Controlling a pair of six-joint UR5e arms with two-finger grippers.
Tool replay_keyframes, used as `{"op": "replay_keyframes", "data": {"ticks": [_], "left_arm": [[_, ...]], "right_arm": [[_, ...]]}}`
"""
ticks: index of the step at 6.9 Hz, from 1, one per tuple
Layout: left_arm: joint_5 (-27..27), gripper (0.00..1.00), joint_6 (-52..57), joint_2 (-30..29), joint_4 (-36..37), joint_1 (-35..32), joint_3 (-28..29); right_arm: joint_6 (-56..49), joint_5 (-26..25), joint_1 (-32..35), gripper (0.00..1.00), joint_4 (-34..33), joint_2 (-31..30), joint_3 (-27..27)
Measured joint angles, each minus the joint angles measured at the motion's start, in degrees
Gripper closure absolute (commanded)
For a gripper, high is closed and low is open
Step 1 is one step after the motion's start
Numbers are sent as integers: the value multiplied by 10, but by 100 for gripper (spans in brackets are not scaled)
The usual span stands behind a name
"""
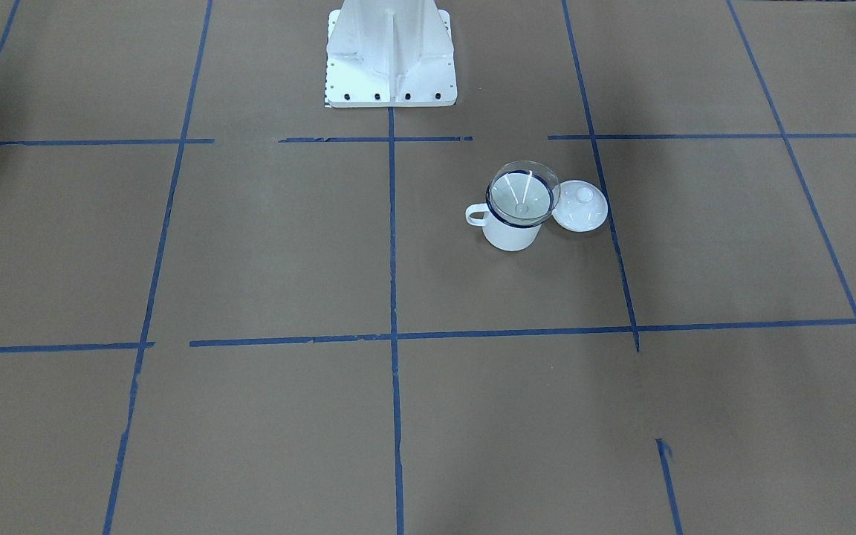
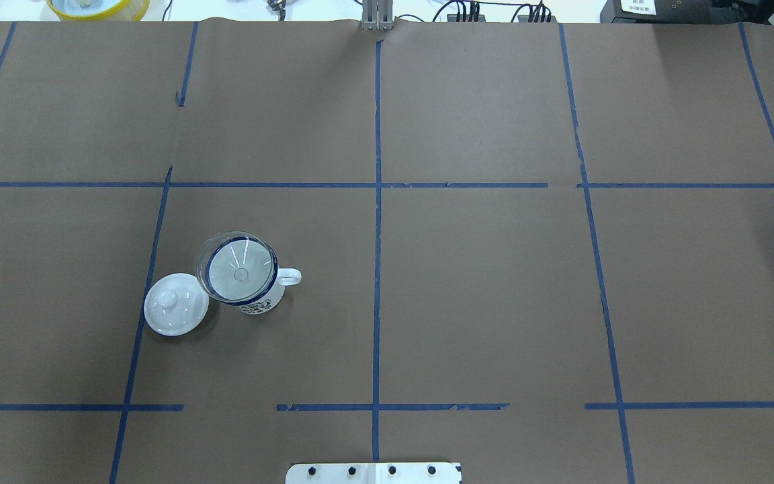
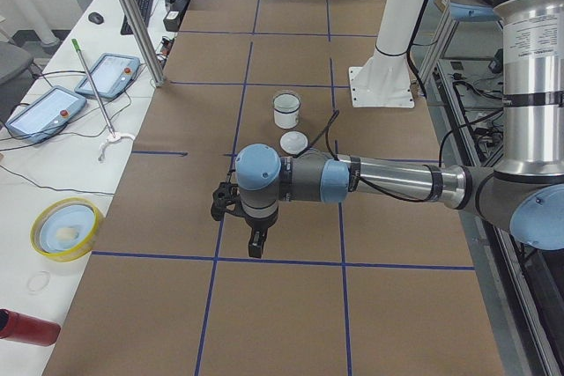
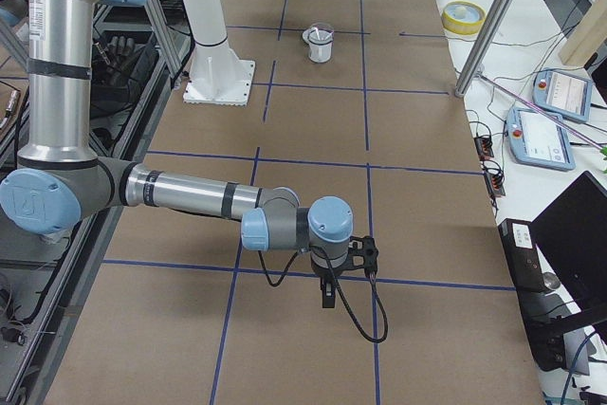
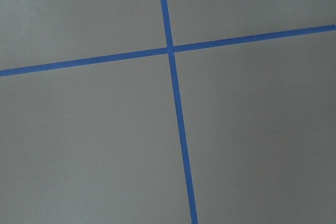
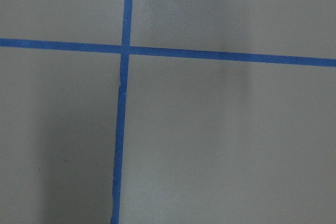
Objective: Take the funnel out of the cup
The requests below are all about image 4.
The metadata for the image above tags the brown paper table cover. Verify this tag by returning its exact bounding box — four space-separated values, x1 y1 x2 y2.
46 0 542 404

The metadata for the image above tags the far teach pendant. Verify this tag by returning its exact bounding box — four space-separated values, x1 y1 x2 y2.
532 68 594 123

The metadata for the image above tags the teach pendant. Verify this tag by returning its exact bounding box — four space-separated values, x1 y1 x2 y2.
506 107 576 171
532 68 594 123

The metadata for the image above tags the white pedestal column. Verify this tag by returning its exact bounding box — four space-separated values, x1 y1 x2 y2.
183 0 255 106

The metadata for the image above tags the black laptop computer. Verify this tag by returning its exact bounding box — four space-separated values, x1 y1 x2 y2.
531 172 606 308

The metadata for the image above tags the white enamel cup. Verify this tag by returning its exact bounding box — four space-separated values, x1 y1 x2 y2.
303 29 333 64

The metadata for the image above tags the black box device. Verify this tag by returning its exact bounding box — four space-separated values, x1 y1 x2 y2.
499 218 590 376

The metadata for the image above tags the wooden board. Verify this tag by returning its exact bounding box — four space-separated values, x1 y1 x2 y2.
559 0 607 66

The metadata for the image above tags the near orange black adapter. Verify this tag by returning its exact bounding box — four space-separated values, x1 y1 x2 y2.
484 169 506 198

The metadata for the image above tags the yellow tape roll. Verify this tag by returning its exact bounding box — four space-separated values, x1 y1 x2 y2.
441 1 487 35

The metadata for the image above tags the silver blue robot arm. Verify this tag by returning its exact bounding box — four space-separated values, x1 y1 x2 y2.
1 0 353 308

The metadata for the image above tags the far orange black adapter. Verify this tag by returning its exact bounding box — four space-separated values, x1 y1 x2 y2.
474 135 494 160

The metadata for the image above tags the orange black adapter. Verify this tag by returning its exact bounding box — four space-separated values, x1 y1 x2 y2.
474 135 494 160
484 169 506 198

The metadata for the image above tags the aluminium frame post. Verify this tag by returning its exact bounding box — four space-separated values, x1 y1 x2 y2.
454 0 512 98

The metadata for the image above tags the near teach pendant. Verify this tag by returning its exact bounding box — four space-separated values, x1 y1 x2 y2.
506 107 576 171

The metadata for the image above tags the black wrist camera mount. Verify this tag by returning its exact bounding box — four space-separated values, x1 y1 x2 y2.
343 235 379 278

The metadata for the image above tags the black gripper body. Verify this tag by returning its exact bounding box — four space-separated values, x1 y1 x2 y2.
310 250 342 279

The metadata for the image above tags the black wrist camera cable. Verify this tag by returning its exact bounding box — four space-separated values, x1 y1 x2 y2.
258 243 389 344

